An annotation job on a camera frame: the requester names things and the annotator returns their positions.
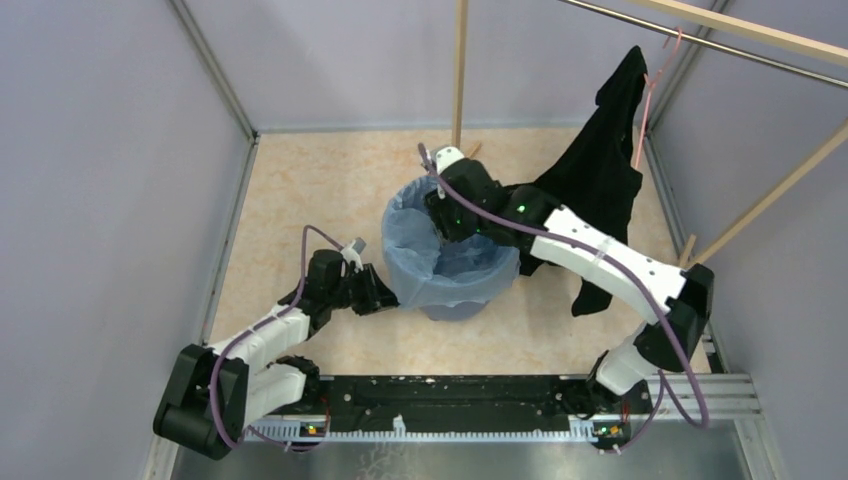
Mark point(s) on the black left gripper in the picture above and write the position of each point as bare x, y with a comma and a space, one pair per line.
376, 296

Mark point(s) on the light blue trash bag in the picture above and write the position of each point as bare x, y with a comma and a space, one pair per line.
426, 270

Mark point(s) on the blue plastic trash bin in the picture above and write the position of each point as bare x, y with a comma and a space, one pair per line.
456, 312

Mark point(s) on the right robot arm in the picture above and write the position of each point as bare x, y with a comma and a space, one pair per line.
674, 303

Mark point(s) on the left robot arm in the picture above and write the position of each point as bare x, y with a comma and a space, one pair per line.
215, 392

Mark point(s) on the black hanging garment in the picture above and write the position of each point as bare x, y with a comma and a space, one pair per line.
594, 176

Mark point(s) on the pink clothes hanger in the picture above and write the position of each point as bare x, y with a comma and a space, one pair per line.
651, 83

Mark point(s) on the metal hanging rod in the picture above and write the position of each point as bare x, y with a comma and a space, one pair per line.
711, 45

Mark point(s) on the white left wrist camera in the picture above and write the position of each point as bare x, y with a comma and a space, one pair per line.
351, 253

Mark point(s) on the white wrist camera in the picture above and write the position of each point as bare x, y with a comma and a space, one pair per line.
443, 157
351, 253

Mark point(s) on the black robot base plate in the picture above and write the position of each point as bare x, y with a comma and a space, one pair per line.
461, 404

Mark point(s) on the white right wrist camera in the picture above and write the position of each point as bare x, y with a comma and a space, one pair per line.
443, 157

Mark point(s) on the white slotted cable duct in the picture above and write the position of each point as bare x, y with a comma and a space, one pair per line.
287, 431

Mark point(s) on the wooden clothes rack frame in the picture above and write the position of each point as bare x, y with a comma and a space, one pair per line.
728, 133

